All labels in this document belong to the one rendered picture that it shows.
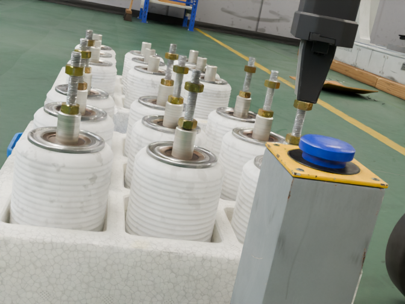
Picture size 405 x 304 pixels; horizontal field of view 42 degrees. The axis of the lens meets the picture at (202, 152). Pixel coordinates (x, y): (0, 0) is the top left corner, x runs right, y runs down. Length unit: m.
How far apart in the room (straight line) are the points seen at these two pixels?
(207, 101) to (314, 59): 0.53
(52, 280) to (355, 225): 0.28
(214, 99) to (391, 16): 6.84
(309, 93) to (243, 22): 6.52
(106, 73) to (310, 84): 0.57
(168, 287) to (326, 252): 0.19
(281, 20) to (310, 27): 6.70
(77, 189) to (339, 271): 0.25
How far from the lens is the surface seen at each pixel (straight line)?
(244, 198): 0.56
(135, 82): 1.03
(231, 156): 0.66
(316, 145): 0.37
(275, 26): 7.18
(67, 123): 0.53
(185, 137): 0.53
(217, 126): 0.76
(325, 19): 0.50
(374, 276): 0.99
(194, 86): 0.52
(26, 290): 0.53
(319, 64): 0.53
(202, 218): 0.53
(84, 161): 0.50
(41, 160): 0.50
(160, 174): 0.51
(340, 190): 0.37
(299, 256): 0.38
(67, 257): 0.50
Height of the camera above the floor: 0.41
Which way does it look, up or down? 16 degrees down
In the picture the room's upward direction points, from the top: 11 degrees clockwise
